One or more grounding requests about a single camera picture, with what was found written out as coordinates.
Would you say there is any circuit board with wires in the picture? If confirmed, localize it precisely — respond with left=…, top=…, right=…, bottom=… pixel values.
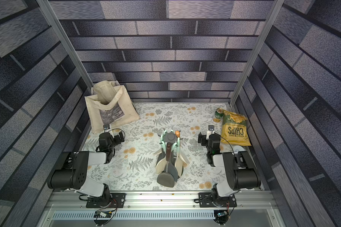
left=214, top=210, right=229, bottom=226
left=93, top=210, right=116, bottom=227

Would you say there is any grey spatula dark wood handle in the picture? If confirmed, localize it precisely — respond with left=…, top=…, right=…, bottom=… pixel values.
left=157, top=150, right=178, bottom=188

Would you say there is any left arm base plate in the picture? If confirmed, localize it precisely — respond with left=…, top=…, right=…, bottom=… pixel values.
left=86, top=193, right=127, bottom=209

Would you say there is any aluminium mounting rail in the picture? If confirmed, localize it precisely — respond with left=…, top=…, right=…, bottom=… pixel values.
left=44, top=191, right=277, bottom=211

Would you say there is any beige canvas tote bag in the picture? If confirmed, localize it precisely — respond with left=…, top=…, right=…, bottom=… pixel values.
left=85, top=80, right=140, bottom=134

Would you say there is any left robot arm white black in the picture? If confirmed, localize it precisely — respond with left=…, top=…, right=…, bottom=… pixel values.
left=47, top=130, right=126, bottom=208

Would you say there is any cream spoon light wood handle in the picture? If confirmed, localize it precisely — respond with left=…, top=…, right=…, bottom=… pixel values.
left=174, top=131, right=183, bottom=178

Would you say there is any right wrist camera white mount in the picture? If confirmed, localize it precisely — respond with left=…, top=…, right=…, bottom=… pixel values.
left=207, top=125, right=215, bottom=136

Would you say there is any yellow green chips bag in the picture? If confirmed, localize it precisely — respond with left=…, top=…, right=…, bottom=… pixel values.
left=221, top=110, right=251, bottom=146

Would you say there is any green drink can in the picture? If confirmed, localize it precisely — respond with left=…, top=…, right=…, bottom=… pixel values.
left=215, top=108, right=224, bottom=119

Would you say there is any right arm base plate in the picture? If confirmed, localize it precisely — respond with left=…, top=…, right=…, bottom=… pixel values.
left=194, top=193, right=237, bottom=208

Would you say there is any grey utensil rack stand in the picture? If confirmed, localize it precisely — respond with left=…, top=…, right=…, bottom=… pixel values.
left=156, top=130, right=182, bottom=188

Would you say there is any grey spatula mint handle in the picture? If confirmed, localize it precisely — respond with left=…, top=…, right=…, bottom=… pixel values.
left=156, top=143, right=171, bottom=174

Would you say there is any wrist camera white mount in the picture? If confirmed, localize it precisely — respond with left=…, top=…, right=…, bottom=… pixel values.
left=207, top=125, right=215, bottom=136
left=103, top=124, right=111, bottom=132

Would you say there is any cream turner mint handle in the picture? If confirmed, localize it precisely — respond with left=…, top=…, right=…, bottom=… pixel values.
left=176, top=142, right=190, bottom=164

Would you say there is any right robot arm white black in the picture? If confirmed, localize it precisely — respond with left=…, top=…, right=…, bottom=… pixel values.
left=194, top=133, right=261, bottom=208

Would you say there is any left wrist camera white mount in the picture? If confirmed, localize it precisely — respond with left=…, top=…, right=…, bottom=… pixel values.
left=103, top=124, right=111, bottom=132

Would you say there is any small yellow tin can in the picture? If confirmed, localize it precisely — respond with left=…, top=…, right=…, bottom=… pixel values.
left=233, top=145, right=246, bottom=155

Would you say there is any left circuit board with wires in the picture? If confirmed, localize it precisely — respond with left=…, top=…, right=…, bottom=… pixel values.
left=93, top=210, right=116, bottom=227

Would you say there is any right circuit board with wires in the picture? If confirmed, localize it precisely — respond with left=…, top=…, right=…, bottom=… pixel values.
left=214, top=210, right=229, bottom=226

